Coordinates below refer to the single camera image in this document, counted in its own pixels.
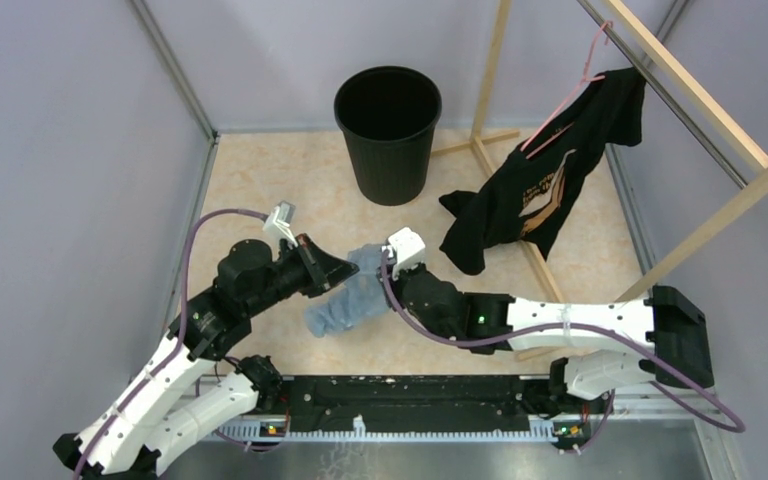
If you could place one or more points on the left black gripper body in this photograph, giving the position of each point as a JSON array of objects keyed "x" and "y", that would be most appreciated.
[{"x": 296, "y": 271}]

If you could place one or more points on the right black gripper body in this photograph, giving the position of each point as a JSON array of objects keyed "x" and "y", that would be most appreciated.
[{"x": 404, "y": 275}]

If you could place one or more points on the light blue plastic trash bag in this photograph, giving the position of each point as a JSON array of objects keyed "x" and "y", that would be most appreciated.
[{"x": 360, "y": 298}]

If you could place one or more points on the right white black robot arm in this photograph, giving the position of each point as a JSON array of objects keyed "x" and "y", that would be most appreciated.
[{"x": 662, "y": 338}]

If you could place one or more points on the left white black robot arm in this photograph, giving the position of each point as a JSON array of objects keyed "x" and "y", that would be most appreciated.
[{"x": 142, "y": 434}]

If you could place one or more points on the black plastic trash bin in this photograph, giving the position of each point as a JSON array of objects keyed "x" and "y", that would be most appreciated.
[{"x": 388, "y": 116}]

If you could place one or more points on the black printed t-shirt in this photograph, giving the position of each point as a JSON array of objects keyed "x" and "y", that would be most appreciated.
[{"x": 532, "y": 194}]

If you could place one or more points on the pink clothes hanger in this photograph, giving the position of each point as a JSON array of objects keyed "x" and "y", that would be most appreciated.
[{"x": 585, "y": 78}]

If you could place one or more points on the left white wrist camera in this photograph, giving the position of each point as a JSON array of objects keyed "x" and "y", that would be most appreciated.
[{"x": 278, "y": 223}]

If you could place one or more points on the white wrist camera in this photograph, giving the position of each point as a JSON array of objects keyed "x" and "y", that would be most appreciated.
[
  {"x": 278, "y": 223},
  {"x": 404, "y": 250}
]

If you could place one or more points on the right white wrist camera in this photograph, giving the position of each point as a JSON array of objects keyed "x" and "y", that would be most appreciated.
[{"x": 404, "y": 250}]

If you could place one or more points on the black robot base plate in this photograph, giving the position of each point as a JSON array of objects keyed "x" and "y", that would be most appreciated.
[{"x": 448, "y": 404}]

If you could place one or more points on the grey cable duct rail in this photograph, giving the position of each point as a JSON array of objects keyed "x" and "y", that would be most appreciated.
[{"x": 252, "y": 431}]

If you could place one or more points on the metal clothes rail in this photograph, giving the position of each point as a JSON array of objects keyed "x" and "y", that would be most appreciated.
[{"x": 673, "y": 84}]

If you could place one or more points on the wooden clothes rack frame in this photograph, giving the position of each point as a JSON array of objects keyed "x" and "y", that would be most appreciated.
[{"x": 676, "y": 185}]

